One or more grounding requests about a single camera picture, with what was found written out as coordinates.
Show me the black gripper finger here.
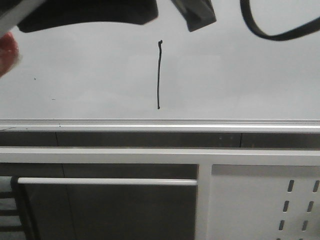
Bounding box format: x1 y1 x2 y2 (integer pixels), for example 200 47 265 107
17 0 159 33
171 0 217 32

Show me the white whiteboard marker pen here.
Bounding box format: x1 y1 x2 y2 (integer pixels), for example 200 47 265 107
0 0 46 38

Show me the red round magnet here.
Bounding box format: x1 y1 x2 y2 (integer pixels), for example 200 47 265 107
0 31 22 78

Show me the white horizontal metal rod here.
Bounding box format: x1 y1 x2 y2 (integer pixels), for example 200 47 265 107
17 177 198 186

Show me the white perforated metal panel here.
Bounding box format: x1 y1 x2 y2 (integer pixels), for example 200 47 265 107
208 165 320 240

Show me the whiteboard with aluminium frame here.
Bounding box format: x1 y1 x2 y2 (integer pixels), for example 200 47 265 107
0 0 320 133

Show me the black cable loop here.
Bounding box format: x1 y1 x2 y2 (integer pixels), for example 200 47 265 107
239 0 320 42

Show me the white metal stand frame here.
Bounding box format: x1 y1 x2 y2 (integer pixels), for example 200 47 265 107
0 147 320 240

